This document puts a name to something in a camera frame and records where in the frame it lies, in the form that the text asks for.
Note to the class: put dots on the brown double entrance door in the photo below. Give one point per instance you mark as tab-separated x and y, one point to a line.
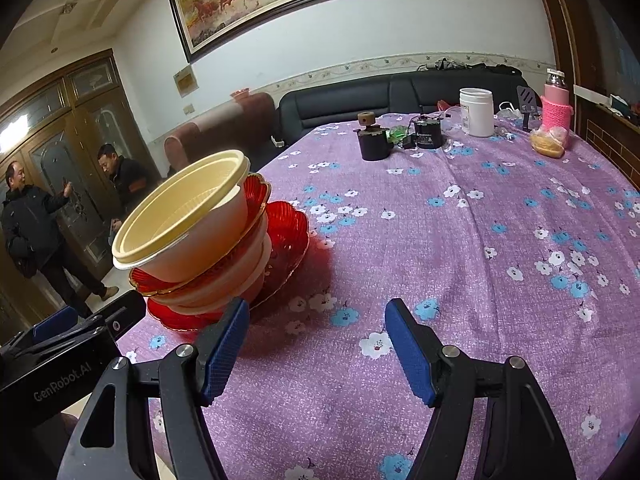
85	125

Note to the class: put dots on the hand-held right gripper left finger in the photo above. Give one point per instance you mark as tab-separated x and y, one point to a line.
227	350

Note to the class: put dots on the reddish brown armchair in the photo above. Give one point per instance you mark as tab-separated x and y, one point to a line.
215	130

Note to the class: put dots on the framed horse painting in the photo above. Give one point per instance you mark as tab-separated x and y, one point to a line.
270	5

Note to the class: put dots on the yellow wall plaque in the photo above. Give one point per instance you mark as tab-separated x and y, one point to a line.
184	81

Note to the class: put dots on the red plate with gold rim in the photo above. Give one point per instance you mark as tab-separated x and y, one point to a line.
255	195
287	240

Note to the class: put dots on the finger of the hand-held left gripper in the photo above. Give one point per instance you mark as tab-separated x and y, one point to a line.
55	325
125	315

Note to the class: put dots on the green plastic bag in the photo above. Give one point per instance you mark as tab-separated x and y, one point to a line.
398	134

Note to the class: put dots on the white plastic jar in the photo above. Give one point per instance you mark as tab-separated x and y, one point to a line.
476	112

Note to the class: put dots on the dark cylinder with brown knob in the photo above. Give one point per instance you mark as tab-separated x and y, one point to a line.
374	142

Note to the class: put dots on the bottle with pink knitted sleeve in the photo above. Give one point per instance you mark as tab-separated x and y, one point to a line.
556	110

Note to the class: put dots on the wooden side cabinet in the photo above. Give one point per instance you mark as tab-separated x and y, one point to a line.
610	125

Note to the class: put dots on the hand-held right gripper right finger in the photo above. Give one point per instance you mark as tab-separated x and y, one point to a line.
407	345

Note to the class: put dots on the wooden framed glass door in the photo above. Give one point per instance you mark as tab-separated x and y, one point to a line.
590	20

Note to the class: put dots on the beige plastic bowl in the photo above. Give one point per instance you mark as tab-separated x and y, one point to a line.
210	252
165	220

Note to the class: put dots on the clear bag of pastry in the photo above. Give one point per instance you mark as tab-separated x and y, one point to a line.
547	142

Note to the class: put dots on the black electric motor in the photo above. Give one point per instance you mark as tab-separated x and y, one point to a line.
427	135

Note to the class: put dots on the purple floral tablecloth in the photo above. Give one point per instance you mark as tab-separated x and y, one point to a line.
450	285

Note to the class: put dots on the black leather sofa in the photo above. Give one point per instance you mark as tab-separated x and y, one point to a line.
340	105

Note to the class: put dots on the black phone stand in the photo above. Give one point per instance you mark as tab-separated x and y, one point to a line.
528	102

